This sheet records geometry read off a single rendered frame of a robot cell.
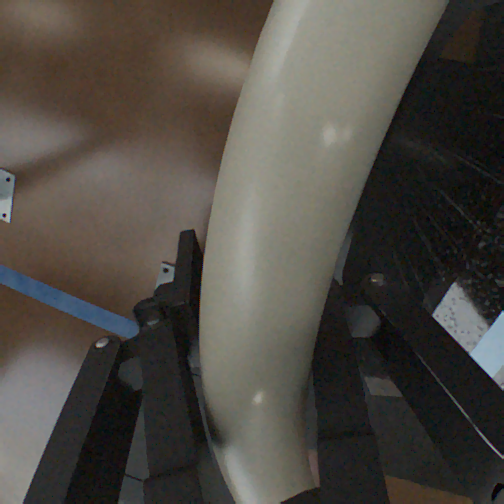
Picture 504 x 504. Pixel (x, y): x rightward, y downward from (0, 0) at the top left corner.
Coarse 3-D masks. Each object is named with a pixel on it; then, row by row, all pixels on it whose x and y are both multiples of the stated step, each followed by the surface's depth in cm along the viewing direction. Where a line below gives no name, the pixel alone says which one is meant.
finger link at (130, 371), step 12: (156, 288) 17; (168, 288) 17; (168, 300) 16; (180, 336) 14; (132, 348) 13; (180, 348) 14; (132, 360) 13; (120, 372) 13; (132, 372) 13; (120, 384) 13; (132, 384) 13; (120, 396) 13
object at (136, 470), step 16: (160, 272) 137; (192, 368) 104; (144, 432) 82; (208, 432) 88; (144, 448) 79; (128, 464) 74; (144, 464) 75; (128, 480) 71; (224, 480) 78; (128, 496) 68; (224, 496) 75
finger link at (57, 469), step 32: (96, 352) 13; (96, 384) 11; (64, 416) 10; (96, 416) 10; (128, 416) 12; (64, 448) 9; (96, 448) 10; (128, 448) 12; (32, 480) 8; (64, 480) 8; (96, 480) 9
